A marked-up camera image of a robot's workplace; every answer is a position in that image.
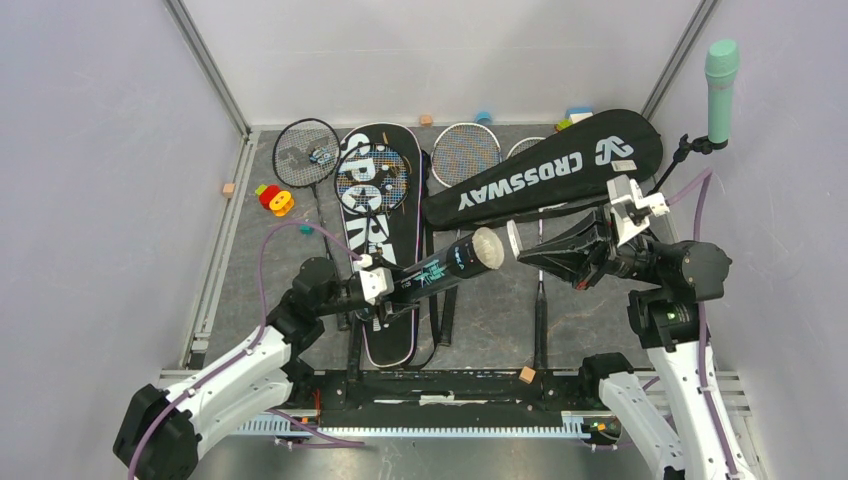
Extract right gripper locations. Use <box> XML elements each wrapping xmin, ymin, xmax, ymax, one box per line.
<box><xmin>518</xmin><ymin>202</ymin><xmax>665</xmax><ymax>287</ymax></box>

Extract black crossway racket bag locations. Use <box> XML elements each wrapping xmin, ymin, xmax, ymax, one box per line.
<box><xmin>422</xmin><ymin>109</ymin><xmax>664</xmax><ymax>230</ymax></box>

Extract black shuttlecock tube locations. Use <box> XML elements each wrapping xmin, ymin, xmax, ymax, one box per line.
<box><xmin>393</xmin><ymin>227</ymin><xmax>505</xmax><ymax>300</ymax></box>

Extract translucent tube lid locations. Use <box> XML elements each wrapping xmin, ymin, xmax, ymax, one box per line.
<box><xmin>506</xmin><ymin>220</ymin><xmax>523</xmax><ymax>258</ymax></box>

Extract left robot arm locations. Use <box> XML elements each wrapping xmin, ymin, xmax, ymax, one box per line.
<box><xmin>113</xmin><ymin>255</ymin><xmax>409</xmax><ymax>479</ymax></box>

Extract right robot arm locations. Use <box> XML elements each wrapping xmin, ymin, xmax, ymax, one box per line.
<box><xmin>507</xmin><ymin>210</ymin><xmax>757</xmax><ymax>479</ymax></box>

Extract black white shaft racket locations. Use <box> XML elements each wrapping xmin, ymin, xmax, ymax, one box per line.
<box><xmin>507</xmin><ymin>136</ymin><xmax>548</xmax><ymax>370</ymax></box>

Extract black sport racket bag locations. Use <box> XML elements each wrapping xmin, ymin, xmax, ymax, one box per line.
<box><xmin>335</xmin><ymin>123</ymin><xmax>425</xmax><ymax>370</ymax></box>

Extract green blue blocks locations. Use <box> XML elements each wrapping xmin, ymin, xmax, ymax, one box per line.
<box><xmin>554</xmin><ymin>107</ymin><xmax>594</xmax><ymax>132</ymax></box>

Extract small wooden cube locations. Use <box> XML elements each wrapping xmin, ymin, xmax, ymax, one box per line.
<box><xmin>519</xmin><ymin>366</ymin><xmax>537</xmax><ymax>385</ymax></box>

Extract black microphone tripod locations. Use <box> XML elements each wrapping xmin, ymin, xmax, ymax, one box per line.
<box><xmin>650</xmin><ymin>134</ymin><xmax>729</xmax><ymax>194</ymax></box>

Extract red yellow toy blocks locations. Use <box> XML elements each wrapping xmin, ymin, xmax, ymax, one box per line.
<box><xmin>255</xmin><ymin>184</ymin><xmax>295</xmax><ymax>217</ymax></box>

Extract green microphone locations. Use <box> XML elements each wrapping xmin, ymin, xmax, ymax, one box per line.
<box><xmin>704</xmin><ymin>39</ymin><xmax>740</xmax><ymax>144</ymax></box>

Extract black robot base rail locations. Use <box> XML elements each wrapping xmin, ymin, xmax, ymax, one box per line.
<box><xmin>282</xmin><ymin>369</ymin><xmax>611</xmax><ymax>429</ymax></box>

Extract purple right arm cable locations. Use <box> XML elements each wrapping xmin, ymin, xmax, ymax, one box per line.
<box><xmin>592</xmin><ymin>168</ymin><xmax>740</xmax><ymax>480</ymax></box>

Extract white frame racket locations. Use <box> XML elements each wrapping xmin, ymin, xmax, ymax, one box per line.
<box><xmin>431</xmin><ymin>122</ymin><xmax>502</xmax><ymax>187</ymax></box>

